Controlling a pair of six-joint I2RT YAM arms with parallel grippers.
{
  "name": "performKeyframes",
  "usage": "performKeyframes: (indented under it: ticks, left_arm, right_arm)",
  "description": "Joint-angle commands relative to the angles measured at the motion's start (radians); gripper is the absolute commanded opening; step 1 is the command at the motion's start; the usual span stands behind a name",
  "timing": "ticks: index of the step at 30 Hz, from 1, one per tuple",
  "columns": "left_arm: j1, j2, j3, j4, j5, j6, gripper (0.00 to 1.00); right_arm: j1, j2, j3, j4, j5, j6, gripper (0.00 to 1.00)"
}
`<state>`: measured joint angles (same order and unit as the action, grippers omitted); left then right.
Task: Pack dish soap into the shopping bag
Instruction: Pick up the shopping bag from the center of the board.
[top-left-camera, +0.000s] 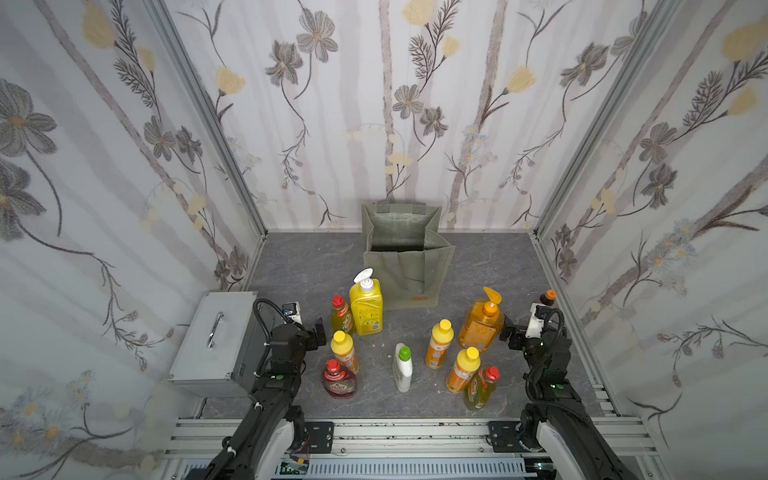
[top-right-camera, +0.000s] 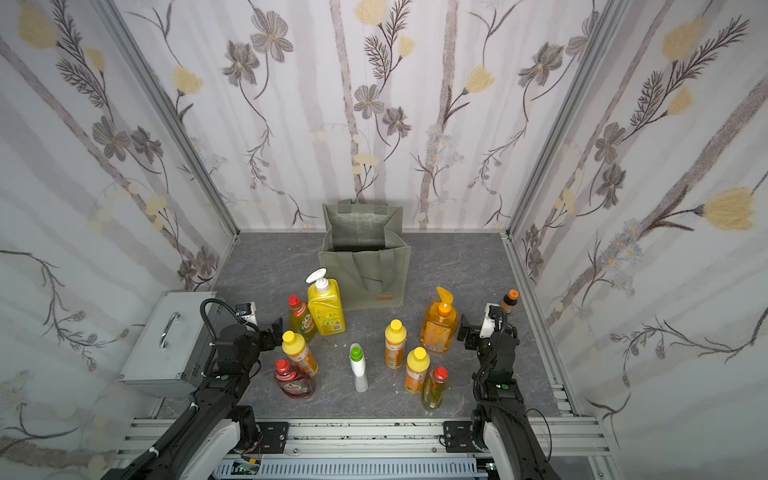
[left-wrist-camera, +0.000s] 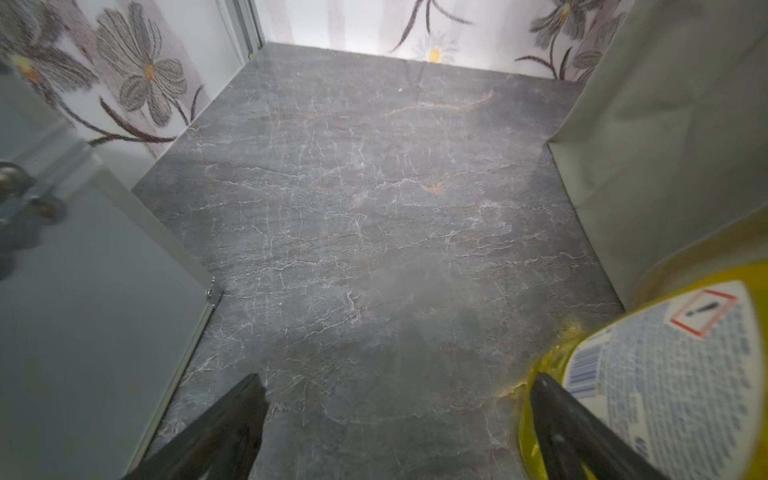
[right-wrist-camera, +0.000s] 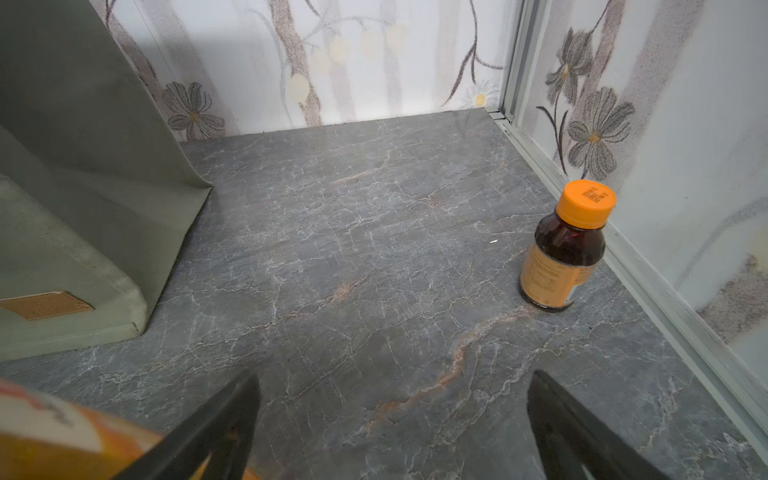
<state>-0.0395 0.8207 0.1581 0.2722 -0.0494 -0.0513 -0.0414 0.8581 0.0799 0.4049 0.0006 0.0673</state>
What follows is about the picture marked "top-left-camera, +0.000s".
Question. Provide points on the orange bottle yellow cap middle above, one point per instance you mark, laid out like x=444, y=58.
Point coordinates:
x=442, y=335

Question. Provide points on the green fabric shopping bag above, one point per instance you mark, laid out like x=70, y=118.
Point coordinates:
x=406, y=252

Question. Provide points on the green bottle red cap rear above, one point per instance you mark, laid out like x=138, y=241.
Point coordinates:
x=341, y=316

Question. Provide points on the large yellow pump soap bottle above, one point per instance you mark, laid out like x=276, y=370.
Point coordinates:
x=366, y=302

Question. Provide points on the small bottle orange cap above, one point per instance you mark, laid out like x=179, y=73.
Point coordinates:
x=548, y=298

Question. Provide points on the red soap bottle red cap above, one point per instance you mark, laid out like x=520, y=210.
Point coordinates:
x=338, y=380

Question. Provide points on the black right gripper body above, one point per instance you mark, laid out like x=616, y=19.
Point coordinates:
x=516, y=335

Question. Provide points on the white bottle green cap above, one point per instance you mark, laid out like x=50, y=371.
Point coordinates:
x=403, y=367

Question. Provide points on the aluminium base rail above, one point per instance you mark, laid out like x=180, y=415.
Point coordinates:
x=448, y=448

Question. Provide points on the green bottle red cap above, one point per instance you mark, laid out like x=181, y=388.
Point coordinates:
x=481, y=386
x=341, y=316

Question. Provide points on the grey metal box with handle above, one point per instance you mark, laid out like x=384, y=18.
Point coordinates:
x=222, y=347

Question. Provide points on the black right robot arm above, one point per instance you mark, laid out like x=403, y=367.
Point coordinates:
x=555, y=420

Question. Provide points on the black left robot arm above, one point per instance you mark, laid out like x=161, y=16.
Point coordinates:
x=274, y=424

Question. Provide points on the orange bottle yellow cap left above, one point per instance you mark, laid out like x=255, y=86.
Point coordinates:
x=342, y=346

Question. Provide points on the orange bottle yellow cap right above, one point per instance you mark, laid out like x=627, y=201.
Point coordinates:
x=465, y=366

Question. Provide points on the orange bottle yellow cap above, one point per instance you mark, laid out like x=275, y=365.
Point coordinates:
x=442, y=335
x=342, y=346
x=465, y=366

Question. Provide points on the green bottle red cap front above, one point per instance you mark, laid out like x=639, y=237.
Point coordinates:
x=481, y=386

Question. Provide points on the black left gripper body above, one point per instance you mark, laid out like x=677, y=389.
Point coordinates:
x=312, y=335

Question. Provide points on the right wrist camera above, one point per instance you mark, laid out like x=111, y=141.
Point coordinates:
x=537, y=321

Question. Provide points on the large orange pump soap bottle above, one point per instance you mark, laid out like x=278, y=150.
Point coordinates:
x=483, y=322

